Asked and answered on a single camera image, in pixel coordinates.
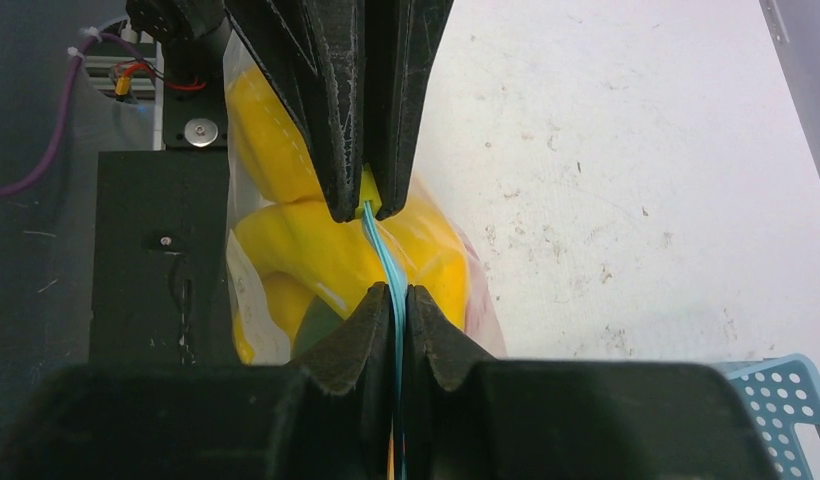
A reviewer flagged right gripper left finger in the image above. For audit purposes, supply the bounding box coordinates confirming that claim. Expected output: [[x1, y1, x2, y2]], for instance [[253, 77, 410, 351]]
[[0, 283, 392, 479]]

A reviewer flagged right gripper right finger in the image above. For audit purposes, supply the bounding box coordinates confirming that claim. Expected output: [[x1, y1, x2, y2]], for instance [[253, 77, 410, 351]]
[[404, 286, 777, 479]]

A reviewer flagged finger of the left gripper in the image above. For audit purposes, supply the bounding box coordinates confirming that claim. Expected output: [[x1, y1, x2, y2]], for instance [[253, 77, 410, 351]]
[[224, 0, 365, 222], [363, 0, 453, 220]]

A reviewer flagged green lime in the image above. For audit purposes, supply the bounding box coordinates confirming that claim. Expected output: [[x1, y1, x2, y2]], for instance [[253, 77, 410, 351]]
[[291, 296, 343, 358]]

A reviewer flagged yellow lemon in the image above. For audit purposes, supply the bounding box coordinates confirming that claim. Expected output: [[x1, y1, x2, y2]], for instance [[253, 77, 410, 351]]
[[226, 66, 324, 204]]

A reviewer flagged clear zip top bag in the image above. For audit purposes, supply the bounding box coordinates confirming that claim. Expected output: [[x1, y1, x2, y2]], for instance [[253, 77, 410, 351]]
[[224, 29, 509, 480]]

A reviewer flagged yellow banana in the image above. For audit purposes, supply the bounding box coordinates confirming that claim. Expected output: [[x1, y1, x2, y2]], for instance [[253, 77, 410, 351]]
[[227, 198, 472, 364]]

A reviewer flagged blue plastic basket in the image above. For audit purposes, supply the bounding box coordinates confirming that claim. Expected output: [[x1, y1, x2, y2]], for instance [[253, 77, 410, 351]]
[[715, 353, 820, 479]]

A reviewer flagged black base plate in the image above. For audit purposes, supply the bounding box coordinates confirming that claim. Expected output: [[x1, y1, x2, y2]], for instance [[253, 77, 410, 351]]
[[89, 149, 240, 367]]

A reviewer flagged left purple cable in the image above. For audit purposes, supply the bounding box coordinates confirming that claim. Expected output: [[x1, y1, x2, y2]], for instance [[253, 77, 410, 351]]
[[0, 29, 150, 200]]

